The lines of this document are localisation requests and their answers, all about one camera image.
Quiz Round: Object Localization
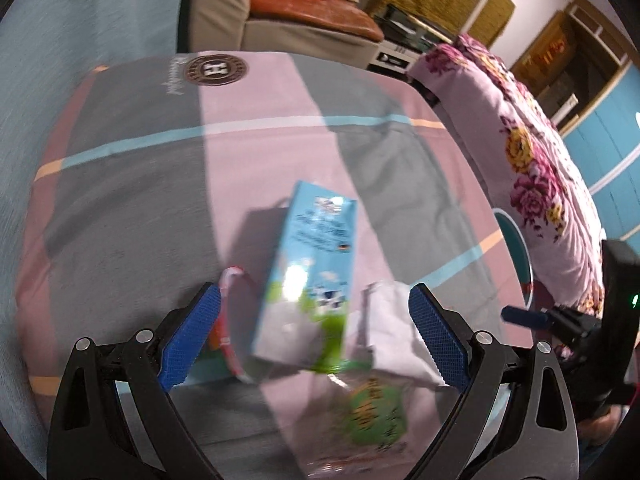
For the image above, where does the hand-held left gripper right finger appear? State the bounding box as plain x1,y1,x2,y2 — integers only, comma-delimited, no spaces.
407,282,581,480

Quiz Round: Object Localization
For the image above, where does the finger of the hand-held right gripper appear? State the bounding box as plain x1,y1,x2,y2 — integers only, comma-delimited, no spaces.
501,304,601,362

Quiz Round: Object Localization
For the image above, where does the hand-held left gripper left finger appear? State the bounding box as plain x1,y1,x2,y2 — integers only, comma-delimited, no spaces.
46,282,226,480

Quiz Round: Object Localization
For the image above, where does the teal trash bin white rim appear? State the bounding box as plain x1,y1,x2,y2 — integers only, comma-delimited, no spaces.
492,207,537,312

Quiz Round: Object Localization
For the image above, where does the light blue milk carton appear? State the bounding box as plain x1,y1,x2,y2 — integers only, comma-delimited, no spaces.
250,180,360,374

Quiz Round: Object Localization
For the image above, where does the person's right hand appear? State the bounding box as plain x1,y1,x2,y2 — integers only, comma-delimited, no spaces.
575,406,634,462

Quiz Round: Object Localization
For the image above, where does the red white wrapper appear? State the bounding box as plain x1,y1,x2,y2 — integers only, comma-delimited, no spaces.
210,266,254,384

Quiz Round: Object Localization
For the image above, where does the white crumpled tissue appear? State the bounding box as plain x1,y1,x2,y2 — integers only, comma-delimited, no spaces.
357,281,452,391

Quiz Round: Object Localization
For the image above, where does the clear green snack packet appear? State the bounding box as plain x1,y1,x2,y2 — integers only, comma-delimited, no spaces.
299,359,417,479

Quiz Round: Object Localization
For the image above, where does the pink floral blanket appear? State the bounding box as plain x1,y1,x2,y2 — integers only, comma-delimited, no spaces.
407,34,609,319

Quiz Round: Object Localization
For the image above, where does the pink grey striped sheet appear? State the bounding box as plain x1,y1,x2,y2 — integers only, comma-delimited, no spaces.
14,50,537,480

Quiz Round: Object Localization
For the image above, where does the wooden cabinet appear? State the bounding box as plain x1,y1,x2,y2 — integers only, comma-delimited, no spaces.
509,0,632,132

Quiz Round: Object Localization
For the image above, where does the black low cabinet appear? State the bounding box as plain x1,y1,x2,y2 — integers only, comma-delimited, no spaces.
369,4,453,73

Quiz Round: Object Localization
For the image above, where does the white pipe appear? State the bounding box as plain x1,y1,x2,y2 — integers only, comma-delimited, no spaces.
464,0,502,37

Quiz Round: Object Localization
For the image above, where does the beige sofa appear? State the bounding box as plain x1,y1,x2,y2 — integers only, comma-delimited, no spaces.
189,0,387,69

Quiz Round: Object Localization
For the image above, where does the light blue bedsheet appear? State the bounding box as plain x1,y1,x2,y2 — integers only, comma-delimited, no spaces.
0,0,197,461

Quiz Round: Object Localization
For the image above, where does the orange leather seat cushion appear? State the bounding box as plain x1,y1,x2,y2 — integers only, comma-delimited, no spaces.
249,0,385,42

